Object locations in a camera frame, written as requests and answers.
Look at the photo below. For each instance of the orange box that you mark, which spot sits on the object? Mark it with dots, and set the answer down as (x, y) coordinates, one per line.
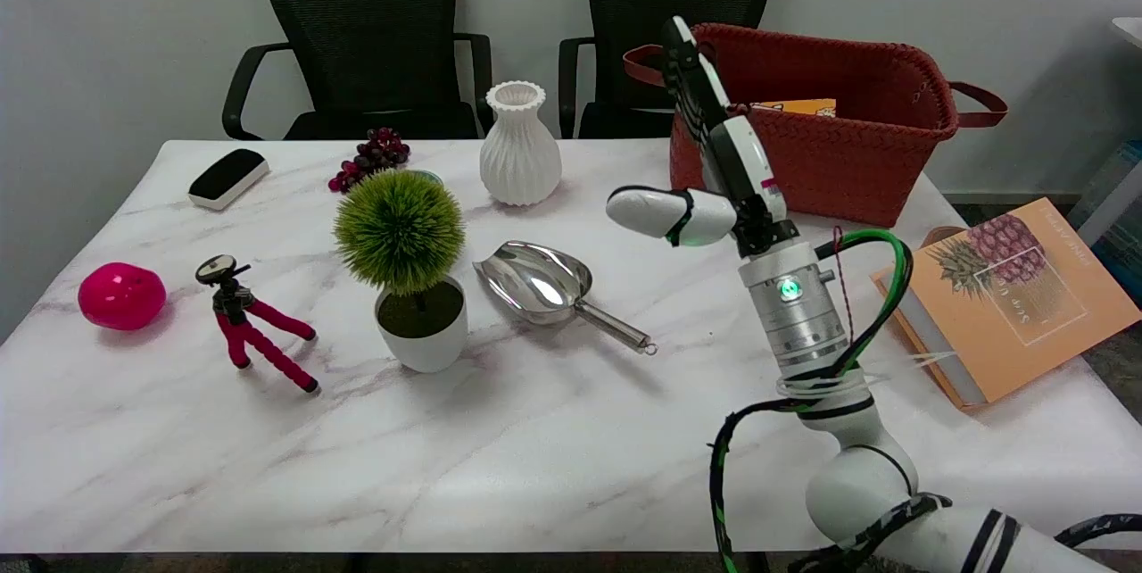
(803, 106)

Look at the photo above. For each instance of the white ribbed vase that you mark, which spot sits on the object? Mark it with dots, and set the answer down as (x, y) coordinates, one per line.
(520, 158)

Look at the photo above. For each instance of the orange pineapple book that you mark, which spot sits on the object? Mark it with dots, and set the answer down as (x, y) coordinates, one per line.
(1017, 305)

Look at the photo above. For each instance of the brown round object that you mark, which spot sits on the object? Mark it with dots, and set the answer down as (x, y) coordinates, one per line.
(937, 235)

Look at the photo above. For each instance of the shiny metal scoop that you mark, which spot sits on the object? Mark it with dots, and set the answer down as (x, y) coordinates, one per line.
(535, 283)

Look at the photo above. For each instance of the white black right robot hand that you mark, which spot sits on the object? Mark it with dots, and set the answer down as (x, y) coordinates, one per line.
(736, 162)

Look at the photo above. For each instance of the green ball plant white pot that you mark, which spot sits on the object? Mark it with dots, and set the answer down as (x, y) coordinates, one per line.
(419, 332)

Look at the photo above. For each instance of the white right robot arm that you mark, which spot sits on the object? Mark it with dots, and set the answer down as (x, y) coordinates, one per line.
(794, 314)

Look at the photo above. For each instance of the red woven basket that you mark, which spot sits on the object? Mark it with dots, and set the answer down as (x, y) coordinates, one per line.
(848, 162)

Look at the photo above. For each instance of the purple grape bunch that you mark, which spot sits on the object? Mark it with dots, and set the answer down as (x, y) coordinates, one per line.
(370, 158)

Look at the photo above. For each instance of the pink plastic ball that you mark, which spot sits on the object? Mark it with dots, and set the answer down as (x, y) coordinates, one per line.
(121, 295)

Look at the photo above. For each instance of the black white board eraser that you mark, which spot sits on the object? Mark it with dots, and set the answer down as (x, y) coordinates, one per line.
(227, 177)

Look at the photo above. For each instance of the small teal cup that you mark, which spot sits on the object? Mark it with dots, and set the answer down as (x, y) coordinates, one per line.
(428, 174)

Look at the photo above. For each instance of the red black mini tripod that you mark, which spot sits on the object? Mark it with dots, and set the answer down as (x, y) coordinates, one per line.
(250, 332)

